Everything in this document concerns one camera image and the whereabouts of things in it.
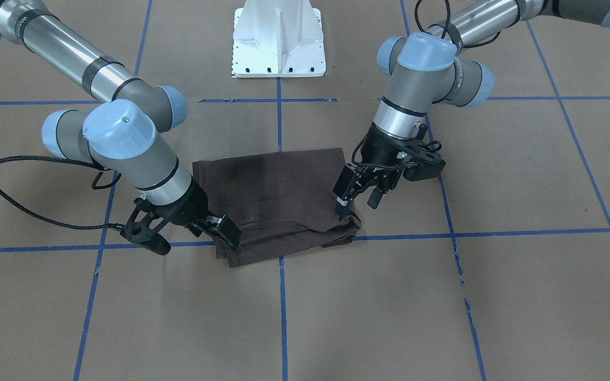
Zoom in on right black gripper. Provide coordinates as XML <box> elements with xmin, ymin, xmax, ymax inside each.
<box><xmin>154</xmin><ymin>178</ymin><xmax>241</xmax><ymax>250</ymax></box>

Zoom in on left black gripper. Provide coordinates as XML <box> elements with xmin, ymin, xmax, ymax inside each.
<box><xmin>333</xmin><ymin>123</ymin><xmax>417</xmax><ymax>220</ymax></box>

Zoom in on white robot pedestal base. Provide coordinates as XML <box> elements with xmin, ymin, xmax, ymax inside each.
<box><xmin>231</xmin><ymin>1</ymin><xmax>327</xmax><ymax>79</ymax></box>

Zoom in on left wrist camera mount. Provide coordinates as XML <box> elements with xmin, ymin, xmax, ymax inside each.
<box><xmin>399</xmin><ymin>123</ymin><xmax>446</xmax><ymax>182</ymax></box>

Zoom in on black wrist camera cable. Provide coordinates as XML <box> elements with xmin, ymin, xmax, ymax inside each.
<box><xmin>0</xmin><ymin>155</ymin><xmax>128</xmax><ymax>231</ymax></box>

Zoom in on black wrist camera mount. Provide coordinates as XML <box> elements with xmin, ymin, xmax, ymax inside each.
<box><xmin>119</xmin><ymin>195</ymin><xmax>171</xmax><ymax>256</ymax></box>

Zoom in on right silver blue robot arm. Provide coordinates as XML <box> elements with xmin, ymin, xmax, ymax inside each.
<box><xmin>0</xmin><ymin>1</ymin><xmax>240</xmax><ymax>256</ymax></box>

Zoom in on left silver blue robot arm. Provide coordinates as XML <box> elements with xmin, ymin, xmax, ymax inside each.
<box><xmin>333</xmin><ymin>1</ymin><xmax>610</xmax><ymax>219</ymax></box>

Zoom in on brown t-shirt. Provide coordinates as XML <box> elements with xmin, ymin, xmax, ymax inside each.
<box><xmin>193</xmin><ymin>148</ymin><xmax>362</xmax><ymax>268</ymax></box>

